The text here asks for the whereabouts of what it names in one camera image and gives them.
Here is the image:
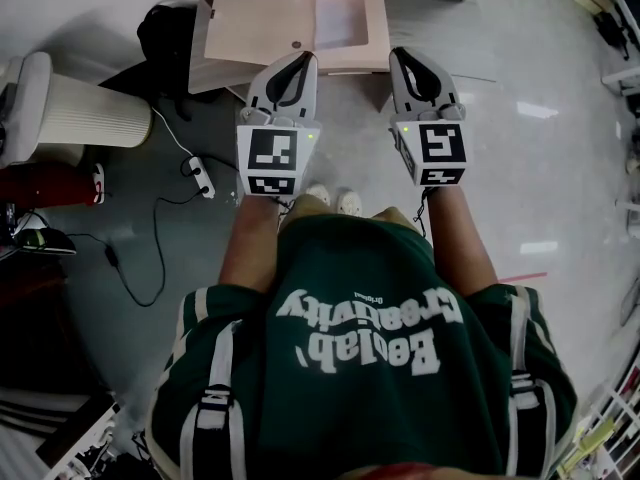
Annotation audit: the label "khaki shorts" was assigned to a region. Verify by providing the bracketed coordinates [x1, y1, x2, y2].
[279, 195, 434, 249]

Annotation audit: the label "person's right forearm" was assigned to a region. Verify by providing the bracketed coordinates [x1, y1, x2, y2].
[429, 185, 501, 299]

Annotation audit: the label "person's right white shoe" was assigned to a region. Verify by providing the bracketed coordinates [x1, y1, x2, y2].
[335, 187, 362, 217]

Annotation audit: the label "pink floor tape strip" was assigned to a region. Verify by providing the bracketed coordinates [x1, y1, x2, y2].
[499, 271, 549, 284]

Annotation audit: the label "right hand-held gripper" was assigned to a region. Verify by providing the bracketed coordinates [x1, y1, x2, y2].
[388, 46, 469, 188]

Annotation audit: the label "black white shoulder strap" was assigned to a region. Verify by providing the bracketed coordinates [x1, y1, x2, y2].
[179, 320, 249, 480]
[507, 287, 556, 480]

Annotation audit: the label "white metal rack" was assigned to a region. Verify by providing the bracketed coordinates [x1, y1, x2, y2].
[564, 0, 640, 99]

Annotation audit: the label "black bag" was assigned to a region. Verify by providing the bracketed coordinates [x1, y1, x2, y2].
[99, 0, 251, 119]

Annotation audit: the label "white A4 paper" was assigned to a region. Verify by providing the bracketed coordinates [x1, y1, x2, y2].
[313, 0, 371, 52]

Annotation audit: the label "black device with green accent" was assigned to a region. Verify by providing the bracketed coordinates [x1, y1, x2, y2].
[12, 212, 78, 257]

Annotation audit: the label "white power strip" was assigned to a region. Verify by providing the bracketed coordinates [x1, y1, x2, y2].
[188, 155, 216, 199]

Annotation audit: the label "person's white shoe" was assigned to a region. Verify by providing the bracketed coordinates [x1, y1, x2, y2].
[335, 187, 362, 217]
[304, 183, 332, 208]

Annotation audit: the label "dark green printed t-shirt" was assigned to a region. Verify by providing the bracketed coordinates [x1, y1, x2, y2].
[147, 215, 579, 480]

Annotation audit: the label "red cylinder with white label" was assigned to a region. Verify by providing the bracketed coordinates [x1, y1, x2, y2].
[0, 162, 107, 214]

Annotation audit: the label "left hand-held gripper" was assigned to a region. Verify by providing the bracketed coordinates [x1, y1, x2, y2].
[235, 50, 322, 198]

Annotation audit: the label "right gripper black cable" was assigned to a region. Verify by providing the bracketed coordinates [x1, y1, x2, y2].
[412, 186, 441, 239]

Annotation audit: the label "white cluttered side table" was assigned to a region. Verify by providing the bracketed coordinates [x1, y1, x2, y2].
[34, 402, 124, 480]

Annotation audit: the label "person's left forearm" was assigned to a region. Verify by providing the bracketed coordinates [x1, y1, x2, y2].
[219, 195, 281, 294]

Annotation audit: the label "person's left white shoe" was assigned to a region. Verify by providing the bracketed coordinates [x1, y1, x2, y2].
[304, 183, 332, 208]

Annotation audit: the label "white shelf with colourful items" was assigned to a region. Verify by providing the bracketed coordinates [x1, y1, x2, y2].
[554, 352, 640, 480]

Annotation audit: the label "black cable with adapter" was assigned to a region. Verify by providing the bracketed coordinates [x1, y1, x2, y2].
[64, 192, 201, 308]

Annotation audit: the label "thin white cable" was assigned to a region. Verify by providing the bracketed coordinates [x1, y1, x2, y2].
[149, 105, 196, 162]

